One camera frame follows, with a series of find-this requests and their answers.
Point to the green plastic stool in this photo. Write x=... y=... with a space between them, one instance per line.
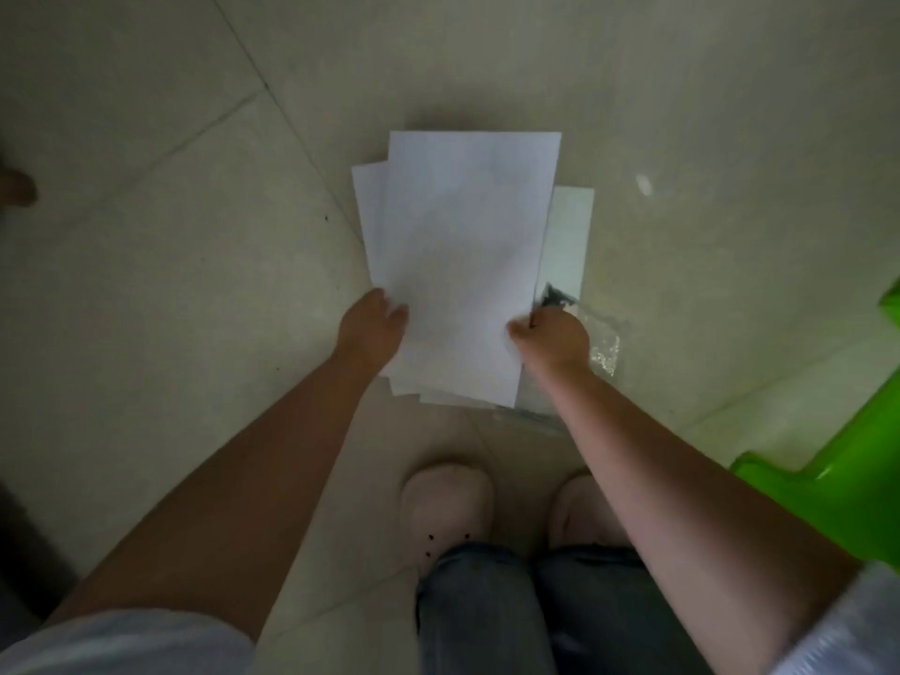
x=844 y=485

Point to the person's right hand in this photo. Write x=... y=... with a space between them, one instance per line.
x=551 y=344

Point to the person's right pale shoe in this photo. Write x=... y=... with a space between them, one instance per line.
x=584 y=513

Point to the person's left pale shoe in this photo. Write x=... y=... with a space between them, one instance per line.
x=447 y=506

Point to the person's pale shoe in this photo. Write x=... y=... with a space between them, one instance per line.
x=447 y=506
x=584 y=513

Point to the person's right forearm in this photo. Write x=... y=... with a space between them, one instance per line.
x=689 y=513

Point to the person's white shirt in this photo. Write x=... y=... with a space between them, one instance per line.
x=127 y=647

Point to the clear plastic screw bag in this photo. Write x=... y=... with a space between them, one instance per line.
x=602 y=344

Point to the person's left forearm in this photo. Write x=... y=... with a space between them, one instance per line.
x=225 y=499

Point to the person's left hand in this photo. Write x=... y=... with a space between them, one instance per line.
x=371 y=333

